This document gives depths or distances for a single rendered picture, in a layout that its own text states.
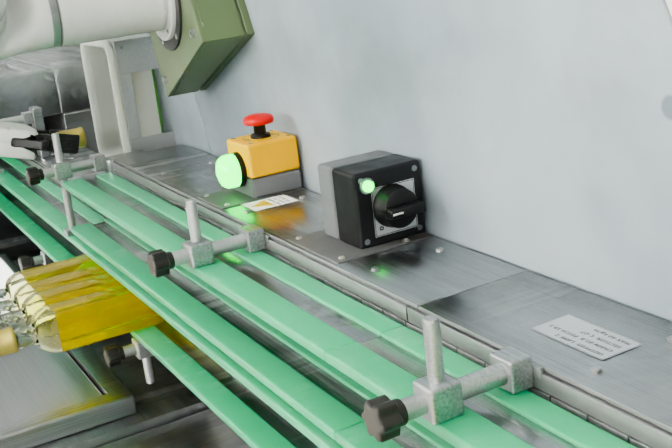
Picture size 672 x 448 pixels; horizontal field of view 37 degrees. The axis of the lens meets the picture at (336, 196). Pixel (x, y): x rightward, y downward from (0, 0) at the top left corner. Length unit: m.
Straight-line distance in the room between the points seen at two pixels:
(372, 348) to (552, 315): 0.15
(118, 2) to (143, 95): 0.36
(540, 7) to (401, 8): 0.21
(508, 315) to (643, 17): 0.26
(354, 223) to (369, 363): 0.24
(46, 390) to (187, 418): 0.22
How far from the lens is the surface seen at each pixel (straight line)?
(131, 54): 1.72
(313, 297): 0.98
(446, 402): 0.71
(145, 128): 1.74
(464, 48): 0.96
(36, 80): 2.52
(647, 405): 0.70
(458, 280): 0.92
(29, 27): 1.39
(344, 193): 1.03
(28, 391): 1.57
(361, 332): 0.89
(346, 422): 0.89
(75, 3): 1.40
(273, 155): 1.28
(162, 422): 1.46
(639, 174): 0.81
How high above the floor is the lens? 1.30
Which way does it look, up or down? 26 degrees down
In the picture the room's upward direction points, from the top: 104 degrees counter-clockwise
